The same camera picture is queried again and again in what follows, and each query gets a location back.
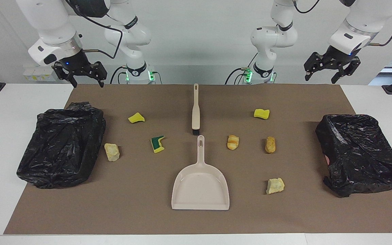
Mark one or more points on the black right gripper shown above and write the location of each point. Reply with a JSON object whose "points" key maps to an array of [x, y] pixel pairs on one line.
{"points": [[77, 64]]}

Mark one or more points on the orange-striped toy croissant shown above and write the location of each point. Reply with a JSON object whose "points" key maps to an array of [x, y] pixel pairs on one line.
{"points": [[233, 142]]}

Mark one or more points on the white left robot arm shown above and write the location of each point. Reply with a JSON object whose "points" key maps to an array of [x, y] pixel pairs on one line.
{"points": [[274, 37]]}

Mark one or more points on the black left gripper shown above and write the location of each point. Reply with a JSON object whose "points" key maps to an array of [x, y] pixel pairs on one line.
{"points": [[335, 57]]}

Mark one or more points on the white wall socket box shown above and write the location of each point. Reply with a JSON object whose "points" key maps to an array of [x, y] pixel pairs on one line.
{"points": [[34, 75]]}

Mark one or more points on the beige hand brush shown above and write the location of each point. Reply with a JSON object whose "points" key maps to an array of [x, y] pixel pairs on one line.
{"points": [[196, 115]]}

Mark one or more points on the brown toy bread roll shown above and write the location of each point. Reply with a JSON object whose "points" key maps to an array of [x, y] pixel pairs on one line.
{"points": [[270, 145]]}

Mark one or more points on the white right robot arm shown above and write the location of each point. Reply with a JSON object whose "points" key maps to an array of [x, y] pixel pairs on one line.
{"points": [[51, 27]]}

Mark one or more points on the brown table mat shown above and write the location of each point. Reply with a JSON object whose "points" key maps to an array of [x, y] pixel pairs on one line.
{"points": [[196, 221]]}

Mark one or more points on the black bag-lined bin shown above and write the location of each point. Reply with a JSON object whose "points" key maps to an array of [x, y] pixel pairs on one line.
{"points": [[359, 153], [63, 146]]}

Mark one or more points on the beige plastic dustpan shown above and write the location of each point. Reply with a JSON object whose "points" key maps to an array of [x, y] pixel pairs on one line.
{"points": [[201, 187]]}

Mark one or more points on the pale toy bread chunk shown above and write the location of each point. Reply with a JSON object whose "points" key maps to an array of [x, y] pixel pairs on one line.
{"points": [[275, 186], [112, 152]]}

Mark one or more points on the yellow sponge piece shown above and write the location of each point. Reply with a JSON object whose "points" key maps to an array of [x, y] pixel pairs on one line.
{"points": [[261, 114], [135, 118]]}

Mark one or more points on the green and yellow sponge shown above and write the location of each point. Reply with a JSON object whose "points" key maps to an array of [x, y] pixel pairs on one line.
{"points": [[157, 145]]}

